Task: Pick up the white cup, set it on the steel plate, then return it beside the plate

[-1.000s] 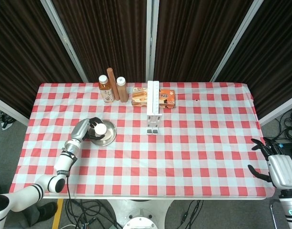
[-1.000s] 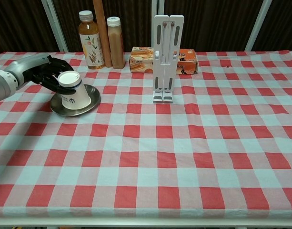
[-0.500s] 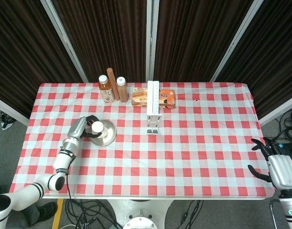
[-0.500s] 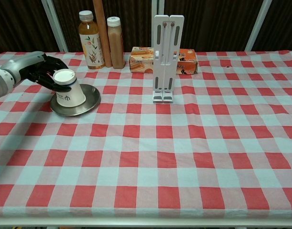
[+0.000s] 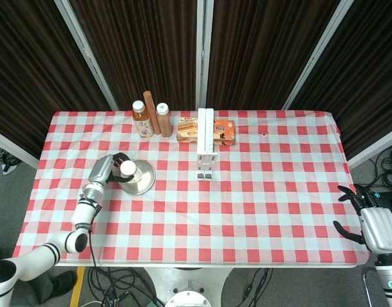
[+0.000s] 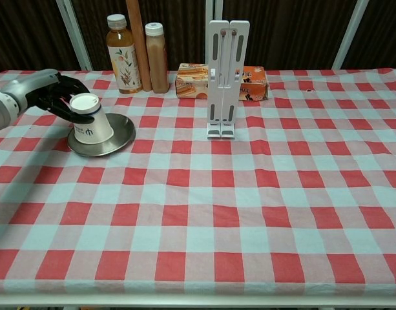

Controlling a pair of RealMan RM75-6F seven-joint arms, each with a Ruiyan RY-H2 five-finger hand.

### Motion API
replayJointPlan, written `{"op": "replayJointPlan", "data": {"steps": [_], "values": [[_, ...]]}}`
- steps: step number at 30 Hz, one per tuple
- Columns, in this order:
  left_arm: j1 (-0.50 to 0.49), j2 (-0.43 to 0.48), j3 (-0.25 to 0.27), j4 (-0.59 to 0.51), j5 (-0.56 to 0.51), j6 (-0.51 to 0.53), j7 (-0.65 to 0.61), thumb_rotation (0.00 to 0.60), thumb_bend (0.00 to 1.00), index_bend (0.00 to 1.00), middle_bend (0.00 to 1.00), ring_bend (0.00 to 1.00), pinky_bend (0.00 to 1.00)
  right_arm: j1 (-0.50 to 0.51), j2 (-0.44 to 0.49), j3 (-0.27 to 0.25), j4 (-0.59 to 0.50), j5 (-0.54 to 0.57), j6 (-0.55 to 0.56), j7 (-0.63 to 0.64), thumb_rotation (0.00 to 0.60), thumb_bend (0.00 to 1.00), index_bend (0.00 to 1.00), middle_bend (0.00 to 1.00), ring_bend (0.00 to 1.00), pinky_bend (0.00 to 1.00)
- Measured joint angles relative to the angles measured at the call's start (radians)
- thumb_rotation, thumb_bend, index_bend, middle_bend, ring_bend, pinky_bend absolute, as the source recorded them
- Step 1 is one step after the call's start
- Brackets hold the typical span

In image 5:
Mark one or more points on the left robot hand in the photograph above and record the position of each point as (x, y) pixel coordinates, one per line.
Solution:
(101, 169)

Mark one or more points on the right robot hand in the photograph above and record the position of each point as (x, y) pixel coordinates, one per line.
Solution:
(379, 228)

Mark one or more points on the white paper cup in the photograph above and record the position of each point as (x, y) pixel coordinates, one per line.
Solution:
(128, 169)

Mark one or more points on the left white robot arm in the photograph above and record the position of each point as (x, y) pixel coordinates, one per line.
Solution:
(83, 214)

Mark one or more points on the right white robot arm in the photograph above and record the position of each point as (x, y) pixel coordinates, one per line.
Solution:
(389, 281)

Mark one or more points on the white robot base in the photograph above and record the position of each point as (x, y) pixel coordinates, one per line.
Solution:
(186, 288)

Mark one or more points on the round silver metal plate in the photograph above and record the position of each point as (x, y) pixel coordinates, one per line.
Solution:
(146, 179)

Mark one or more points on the orange tea bottle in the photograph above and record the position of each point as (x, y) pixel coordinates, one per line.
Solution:
(143, 123)

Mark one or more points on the wooden rolling pin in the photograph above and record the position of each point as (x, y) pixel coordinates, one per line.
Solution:
(152, 112)

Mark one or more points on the brown drink bottle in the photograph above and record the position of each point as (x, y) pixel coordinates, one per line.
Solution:
(164, 123)

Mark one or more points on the orange biscuit box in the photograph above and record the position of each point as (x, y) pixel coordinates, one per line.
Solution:
(186, 129)

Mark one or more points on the white folding stand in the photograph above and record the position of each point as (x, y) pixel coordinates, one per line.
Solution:
(206, 134)

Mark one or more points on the black shoe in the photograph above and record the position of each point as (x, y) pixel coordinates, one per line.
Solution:
(64, 283)

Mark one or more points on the orange tissue pack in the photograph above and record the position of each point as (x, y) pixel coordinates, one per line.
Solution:
(226, 131)

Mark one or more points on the red white checkered tablecloth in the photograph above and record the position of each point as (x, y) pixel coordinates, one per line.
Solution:
(231, 217)

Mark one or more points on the white partition base rail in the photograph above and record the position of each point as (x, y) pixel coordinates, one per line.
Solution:
(13, 147)
(374, 148)

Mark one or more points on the white partition post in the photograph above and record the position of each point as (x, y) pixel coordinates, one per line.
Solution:
(317, 54)
(87, 54)
(203, 54)

